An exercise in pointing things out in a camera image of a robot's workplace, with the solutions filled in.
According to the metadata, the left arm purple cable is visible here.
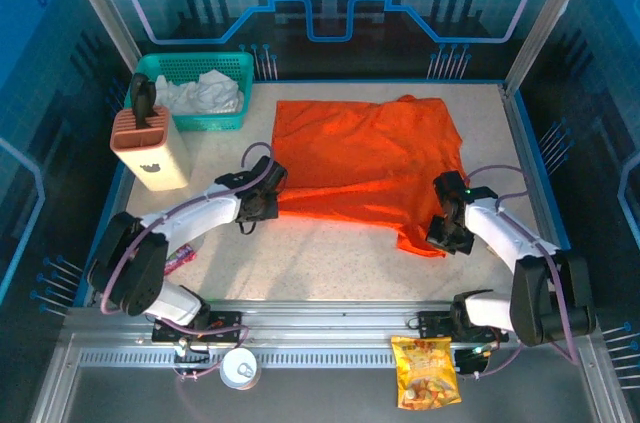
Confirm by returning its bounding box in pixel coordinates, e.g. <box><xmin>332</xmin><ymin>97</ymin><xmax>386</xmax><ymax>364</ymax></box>
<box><xmin>101</xmin><ymin>141</ymin><xmax>276</xmax><ymax>384</ymax></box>

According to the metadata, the silver tin can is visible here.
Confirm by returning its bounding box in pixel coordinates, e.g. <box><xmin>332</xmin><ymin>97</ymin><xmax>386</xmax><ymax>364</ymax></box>
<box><xmin>218</xmin><ymin>346</ymin><xmax>261</xmax><ymax>390</ymax></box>

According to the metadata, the aluminium frame rail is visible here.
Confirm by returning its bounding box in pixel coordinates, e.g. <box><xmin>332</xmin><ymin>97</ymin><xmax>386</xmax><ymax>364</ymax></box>
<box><xmin>29</xmin><ymin>298</ymin><xmax>634</xmax><ymax>423</ymax></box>

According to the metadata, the purple candy bag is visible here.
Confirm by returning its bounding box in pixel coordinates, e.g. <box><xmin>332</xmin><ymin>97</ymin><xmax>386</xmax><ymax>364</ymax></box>
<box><xmin>163</xmin><ymin>241</ymin><xmax>196</xmax><ymax>275</ymax></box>

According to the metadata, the yellow snack bag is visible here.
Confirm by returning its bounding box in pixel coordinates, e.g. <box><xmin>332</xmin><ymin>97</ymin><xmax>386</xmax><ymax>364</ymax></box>
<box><xmin>389</xmin><ymin>335</ymin><xmax>464</xmax><ymax>412</ymax></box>

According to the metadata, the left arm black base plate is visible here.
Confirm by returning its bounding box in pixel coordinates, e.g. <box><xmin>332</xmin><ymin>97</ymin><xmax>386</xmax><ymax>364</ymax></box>
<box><xmin>151</xmin><ymin>310</ymin><xmax>246</xmax><ymax>344</ymax></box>

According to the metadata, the orange t-shirt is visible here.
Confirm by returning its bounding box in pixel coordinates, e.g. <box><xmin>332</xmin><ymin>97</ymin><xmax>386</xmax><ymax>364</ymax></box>
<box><xmin>269</xmin><ymin>94</ymin><xmax>464</xmax><ymax>259</ymax></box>

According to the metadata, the white t-shirt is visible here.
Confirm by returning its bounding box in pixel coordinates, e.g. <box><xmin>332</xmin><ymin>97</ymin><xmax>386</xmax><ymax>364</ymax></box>
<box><xmin>153</xmin><ymin>68</ymin><xmax>246</xmax><ymax>114</ymax></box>

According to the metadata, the black controller board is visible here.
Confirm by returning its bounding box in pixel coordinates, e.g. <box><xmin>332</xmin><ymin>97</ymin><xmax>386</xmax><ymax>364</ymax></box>
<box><xmin>453</xmin><ymin>345</ymin><xmax>490</xmax><ymax>378</ymax></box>

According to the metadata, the aluminium corner post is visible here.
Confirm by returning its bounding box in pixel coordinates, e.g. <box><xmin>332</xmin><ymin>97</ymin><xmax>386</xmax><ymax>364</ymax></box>
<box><xmin>503</xmin><ymin>0</ymin><xmax>604</xmax><ymax>94</ymax></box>
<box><xmin>55</xmin><ymin>0</ymin><xmax>146</xmax><ymax>64</ymax></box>

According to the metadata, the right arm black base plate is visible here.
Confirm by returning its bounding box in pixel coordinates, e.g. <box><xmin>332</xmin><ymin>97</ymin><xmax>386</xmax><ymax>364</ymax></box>
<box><xmin>416</xmin><ymin>310</ymin><xmax>510</xmax><ymax>344</ymax></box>

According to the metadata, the beige knife block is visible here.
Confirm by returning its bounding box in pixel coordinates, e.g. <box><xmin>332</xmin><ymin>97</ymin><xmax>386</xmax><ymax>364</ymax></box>
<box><xmin>108</xmin><ymin>105</ymin><xmax>194</xmax><ymax>193</ymax></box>

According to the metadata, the teal plastic basket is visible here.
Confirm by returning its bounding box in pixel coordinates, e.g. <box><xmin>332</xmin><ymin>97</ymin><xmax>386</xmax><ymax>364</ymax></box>
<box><xmin>123</xmin><ymin>51</ymin><xmax>255</xmax><ymax>133</ymax></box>

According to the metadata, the black knife handle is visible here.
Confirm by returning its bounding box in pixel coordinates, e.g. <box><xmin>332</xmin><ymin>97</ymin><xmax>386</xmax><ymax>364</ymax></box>
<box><xmin>131</xmin><ymin>73</ymin><xmax>160</xmax><ymax>130</ymax></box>

